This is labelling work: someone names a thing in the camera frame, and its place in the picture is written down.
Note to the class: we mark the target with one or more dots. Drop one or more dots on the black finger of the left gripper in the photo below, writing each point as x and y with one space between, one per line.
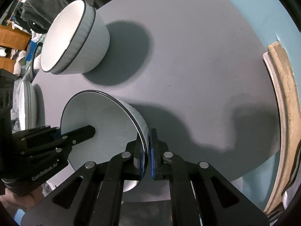
79 135

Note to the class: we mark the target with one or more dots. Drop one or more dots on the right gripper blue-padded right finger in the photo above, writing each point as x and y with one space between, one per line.
159 169

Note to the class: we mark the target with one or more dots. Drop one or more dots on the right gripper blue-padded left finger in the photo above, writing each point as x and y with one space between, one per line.
134 166

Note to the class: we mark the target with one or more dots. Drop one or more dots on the white plate black rim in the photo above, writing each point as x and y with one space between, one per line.
27 106

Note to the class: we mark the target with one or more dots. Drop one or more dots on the person's left hand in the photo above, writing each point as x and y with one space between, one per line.
12 202

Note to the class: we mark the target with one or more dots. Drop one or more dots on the blue box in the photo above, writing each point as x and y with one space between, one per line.
30 50

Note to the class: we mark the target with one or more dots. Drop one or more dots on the dark grey towel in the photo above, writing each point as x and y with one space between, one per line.
40 14

